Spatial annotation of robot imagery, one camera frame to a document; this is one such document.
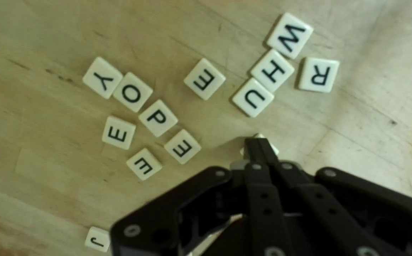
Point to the cream letter J tile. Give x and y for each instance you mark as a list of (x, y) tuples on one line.
[(97, 237)]

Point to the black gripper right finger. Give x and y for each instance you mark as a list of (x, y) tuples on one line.
[(348, 213)]

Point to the cream letter W tile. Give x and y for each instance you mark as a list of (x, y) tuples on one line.
[(290, 35)]

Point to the cream letter E tile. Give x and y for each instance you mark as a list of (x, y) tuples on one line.
[(144, 163), (205, 78), (118, 132), (182, 146)]

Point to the cream letter U tile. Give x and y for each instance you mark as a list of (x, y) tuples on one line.
[(253, 97)]

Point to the cream letter O tile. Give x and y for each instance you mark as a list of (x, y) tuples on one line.
[(132, 91)]

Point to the cream letter H tile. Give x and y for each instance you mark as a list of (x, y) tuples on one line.
[(271, 70)]

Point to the cream letter P tile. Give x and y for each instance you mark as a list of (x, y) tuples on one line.
[(158, 118)]

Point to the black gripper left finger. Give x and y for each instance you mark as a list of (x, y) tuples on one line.
[(206, 208)]

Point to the cream letter R tile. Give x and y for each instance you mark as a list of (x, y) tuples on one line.
[(318, 74)]

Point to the cream letter Y tile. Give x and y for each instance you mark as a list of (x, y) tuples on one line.
[(102, 77)]

